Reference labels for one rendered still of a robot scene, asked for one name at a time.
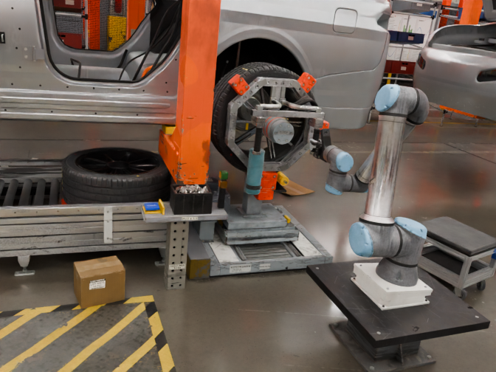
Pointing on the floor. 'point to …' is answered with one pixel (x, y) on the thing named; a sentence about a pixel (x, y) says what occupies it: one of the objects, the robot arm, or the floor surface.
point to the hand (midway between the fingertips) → (314, 139)
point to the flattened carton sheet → (295, 189)
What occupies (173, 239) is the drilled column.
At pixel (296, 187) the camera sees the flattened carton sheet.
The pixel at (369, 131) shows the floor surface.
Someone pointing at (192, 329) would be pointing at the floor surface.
